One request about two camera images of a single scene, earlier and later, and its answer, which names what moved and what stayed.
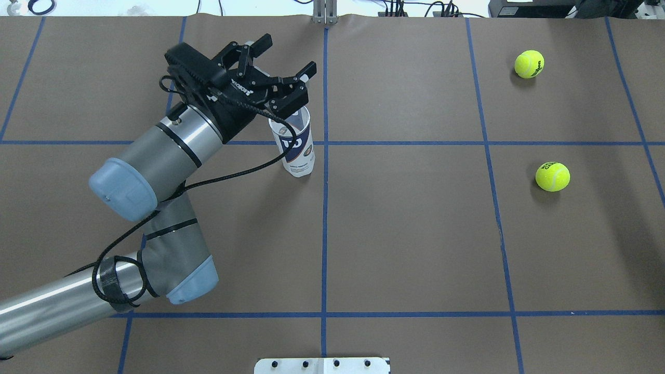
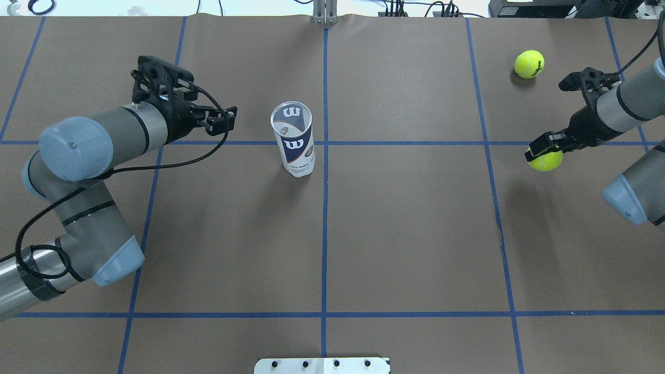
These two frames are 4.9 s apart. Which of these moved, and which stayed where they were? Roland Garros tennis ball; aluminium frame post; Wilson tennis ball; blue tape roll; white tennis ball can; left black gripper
Moved: Roland Garros tennis ball; left black gripper
Stayed: Wilson tennis ball; aluminium frame post; white tennis ball can; blue tape roll
